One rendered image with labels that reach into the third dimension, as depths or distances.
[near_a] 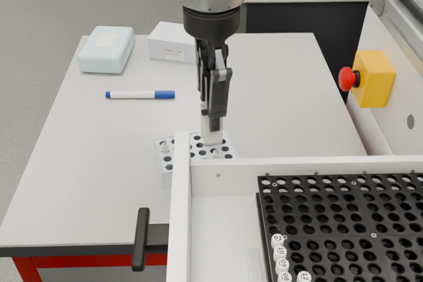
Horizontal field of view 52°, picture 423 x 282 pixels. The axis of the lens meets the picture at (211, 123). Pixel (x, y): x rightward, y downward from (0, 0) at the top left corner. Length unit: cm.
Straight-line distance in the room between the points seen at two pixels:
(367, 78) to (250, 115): 23
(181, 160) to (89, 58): 52
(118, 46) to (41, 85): 148
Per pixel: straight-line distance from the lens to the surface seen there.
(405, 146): 72
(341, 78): 75
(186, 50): 98
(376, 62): 75
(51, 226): 69
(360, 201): 52
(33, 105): 231
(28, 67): 263
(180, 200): 46
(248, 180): 57
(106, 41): 101
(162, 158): 70
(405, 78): 71
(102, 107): 88
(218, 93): 60
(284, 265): 44
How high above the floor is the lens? 127
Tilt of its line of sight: 39 degrees down
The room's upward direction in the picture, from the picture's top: straight up
